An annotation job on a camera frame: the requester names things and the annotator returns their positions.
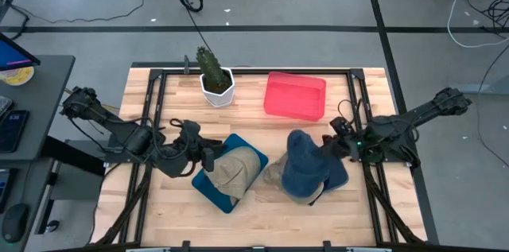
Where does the black floor cable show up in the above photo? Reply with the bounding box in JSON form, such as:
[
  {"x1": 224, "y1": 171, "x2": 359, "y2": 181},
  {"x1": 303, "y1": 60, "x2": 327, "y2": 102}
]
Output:
[{"x1": 0, "y1": 0, "x2": 145, "y2": 41}]

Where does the black aluminium table frame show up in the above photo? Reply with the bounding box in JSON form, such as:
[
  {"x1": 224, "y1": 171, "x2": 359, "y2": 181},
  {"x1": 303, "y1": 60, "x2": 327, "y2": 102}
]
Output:
[{"x1": 93, "y1": 67, "x2": 441, "y2": 252}]

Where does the yellow bowl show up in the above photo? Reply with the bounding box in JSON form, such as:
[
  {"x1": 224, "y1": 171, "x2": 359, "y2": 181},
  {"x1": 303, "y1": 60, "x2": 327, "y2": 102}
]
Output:
[{"x1": 0, "y1": 65, "x2": 36, "y2": 87}]

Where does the blue plastic bin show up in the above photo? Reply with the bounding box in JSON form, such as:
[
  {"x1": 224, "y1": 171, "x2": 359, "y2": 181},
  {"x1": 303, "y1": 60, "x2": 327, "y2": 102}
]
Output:
[{"x1": 191, "y1": 132, "x2": 270, "y2": 215}]

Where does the white floor cable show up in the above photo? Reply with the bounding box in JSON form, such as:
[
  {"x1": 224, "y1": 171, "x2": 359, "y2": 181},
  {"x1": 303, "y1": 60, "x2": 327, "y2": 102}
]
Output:
[{"x1": 447, "y1": 0, "x2": 509, "y2": 49}]

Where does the red plastic bin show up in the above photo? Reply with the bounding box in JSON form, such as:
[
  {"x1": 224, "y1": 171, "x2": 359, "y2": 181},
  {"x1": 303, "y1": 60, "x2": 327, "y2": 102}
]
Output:
[{"x1": 263, "y1": 71, "x2": 327, "y2": 122}]

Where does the black computer mouse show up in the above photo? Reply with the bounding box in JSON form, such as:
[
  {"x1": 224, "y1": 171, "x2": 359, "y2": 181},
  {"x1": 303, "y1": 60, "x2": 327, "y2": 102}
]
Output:
[{"x1": 1, "y1": 203, "x2": 31, "y2": 244}]

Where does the black cable tangle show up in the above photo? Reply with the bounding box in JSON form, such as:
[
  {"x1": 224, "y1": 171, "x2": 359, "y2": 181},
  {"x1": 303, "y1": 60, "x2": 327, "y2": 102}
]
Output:
[{"x1": 467, "y1": 0, "x2": 509, "y2": 38}]

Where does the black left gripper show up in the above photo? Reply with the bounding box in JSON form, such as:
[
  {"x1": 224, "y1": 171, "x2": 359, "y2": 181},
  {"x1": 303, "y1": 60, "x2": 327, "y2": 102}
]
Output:
[{"x1": 181, "y1": 121, "x2": 228, "y2": 162}]

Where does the black smartphone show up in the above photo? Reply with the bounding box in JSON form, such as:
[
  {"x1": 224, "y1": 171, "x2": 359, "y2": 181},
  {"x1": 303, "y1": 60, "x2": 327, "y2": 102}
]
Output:
[{"x1": 0, "y1": 109, "x2": 31, "y2": 154}]

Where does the dark grey desk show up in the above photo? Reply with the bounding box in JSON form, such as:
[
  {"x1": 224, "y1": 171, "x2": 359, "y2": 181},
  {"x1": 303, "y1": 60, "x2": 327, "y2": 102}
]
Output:
[{"x1": 0, "y1": 55, "x2": 107, "y2": 252}]

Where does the computer monitor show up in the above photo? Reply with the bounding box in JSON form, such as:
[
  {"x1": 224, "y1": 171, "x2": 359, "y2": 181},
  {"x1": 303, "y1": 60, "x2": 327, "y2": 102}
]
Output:
[{"x1": 0, "y1": 31, "x2": 41, "y2": 72}]

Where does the white plant pot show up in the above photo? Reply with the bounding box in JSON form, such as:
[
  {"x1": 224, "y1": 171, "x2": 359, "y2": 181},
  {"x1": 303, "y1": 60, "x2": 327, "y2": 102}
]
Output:
[{"x1": 199, "y1": 67, "x2": 236, "y2": 108}]

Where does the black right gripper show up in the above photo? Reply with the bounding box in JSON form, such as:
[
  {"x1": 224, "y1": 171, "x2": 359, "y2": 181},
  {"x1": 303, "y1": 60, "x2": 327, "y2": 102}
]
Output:
[{"x1": 317, "y1": 132, "x2": 362, "y2": 161}]

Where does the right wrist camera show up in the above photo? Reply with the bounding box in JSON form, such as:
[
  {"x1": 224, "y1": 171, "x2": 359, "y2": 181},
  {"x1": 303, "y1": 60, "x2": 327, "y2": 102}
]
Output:
[{"x1": 328, "y1": 116, "x2": 355, "y2": 137}]

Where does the green cactus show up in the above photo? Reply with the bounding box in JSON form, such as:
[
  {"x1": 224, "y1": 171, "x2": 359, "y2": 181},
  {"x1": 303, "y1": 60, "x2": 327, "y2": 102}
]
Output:
[{"x1": 195, "y1": 46, "x2": 231, "y2": 90}]

